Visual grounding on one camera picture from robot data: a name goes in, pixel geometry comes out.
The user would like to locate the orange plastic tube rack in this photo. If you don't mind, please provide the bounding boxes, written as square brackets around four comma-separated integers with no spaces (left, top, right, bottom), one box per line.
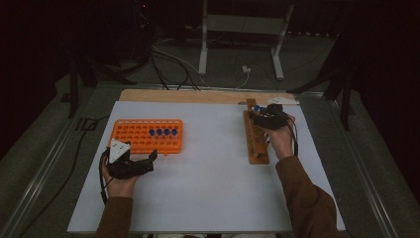
[108,118,184,156]

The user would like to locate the left hand-held gripper cable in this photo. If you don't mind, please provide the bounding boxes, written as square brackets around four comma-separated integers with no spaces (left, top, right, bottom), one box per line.
[98,148,115,206]

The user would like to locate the white floor cable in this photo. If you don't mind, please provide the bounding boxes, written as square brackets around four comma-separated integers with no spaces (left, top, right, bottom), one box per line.
[152,44,212,88]

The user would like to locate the right hand-held gripper cable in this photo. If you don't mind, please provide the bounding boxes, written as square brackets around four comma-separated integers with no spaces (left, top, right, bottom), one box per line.
[286,113,300,158]

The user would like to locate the black tripod stand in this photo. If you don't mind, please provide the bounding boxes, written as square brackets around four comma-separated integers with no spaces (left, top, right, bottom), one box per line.
[67,56,138,119]
[286,33,356,132]

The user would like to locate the black floor cables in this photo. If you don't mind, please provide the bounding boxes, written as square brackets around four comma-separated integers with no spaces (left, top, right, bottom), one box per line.
[150,49,201,92]

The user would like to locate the person's left hand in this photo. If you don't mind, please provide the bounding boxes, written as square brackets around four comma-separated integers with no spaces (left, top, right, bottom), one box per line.
[101,155,142,199]

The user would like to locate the person's right hand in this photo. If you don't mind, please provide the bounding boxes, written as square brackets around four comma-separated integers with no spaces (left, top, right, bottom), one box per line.
[262,113,296,162]

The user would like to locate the dark equipment tower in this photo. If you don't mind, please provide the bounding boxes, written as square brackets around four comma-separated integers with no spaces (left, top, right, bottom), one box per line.
[132,0,157,63]

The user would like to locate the long black floor cable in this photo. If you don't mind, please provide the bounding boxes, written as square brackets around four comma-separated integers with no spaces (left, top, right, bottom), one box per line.
[19,115,112,238]

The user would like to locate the grey metal stand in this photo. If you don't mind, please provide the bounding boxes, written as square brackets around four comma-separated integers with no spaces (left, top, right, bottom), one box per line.
[197,0,295,81]

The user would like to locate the metal frame rail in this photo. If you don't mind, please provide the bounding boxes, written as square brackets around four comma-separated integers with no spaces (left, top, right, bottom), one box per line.
[325,95,400,238]
[0,95,97,238]

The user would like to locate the white plug with cable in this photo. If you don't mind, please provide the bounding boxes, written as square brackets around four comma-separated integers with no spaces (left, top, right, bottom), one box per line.
[235,64,252,90]

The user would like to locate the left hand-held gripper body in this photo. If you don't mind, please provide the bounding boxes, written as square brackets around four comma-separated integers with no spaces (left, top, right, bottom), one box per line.
[107,138,155,180]

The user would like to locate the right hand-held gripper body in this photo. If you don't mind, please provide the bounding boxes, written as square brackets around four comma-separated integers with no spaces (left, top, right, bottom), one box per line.
[261,96,300,131]

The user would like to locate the hand-held gripper cable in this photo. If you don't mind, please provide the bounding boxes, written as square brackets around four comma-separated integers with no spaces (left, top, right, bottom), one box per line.
[286,113,300,158]
[98,148,115,206]

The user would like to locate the wooden test tube rack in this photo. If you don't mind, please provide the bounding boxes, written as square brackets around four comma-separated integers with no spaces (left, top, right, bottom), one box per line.
[243,97,271,166]

